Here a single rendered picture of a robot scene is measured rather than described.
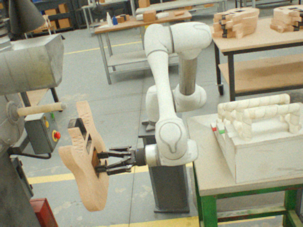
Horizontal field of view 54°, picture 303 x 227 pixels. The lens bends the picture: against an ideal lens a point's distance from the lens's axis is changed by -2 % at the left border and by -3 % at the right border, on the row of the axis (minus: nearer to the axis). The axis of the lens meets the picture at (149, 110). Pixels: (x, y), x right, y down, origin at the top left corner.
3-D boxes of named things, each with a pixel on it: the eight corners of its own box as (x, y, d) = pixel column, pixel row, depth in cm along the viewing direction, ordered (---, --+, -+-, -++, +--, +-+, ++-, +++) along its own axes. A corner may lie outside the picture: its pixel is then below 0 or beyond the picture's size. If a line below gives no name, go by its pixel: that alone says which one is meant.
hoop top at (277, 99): (236, 112, 107) (236, 104, 105) (234, 108, 110) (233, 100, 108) (291, 103, 106) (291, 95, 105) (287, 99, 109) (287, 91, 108)
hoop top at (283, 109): (243, 122, 100) (243, 113, 98) (241, 118, 102) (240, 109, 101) (301, 113, 99) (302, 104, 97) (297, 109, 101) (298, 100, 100)
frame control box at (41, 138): (9, 173, 152) (-10, 130, 140) (25, 150, 171) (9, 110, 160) (54, 168, 150) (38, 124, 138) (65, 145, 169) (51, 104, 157)
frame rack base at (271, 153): (236, 185, 109) (235, 146, 102) (225, 161, 123) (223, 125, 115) (307, 172, 108) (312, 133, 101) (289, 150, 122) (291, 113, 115)
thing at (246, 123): (244, 142, 103) (243, 118, 99) (241, 137, 106) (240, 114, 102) (253, 140, 103) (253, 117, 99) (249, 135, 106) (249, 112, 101)
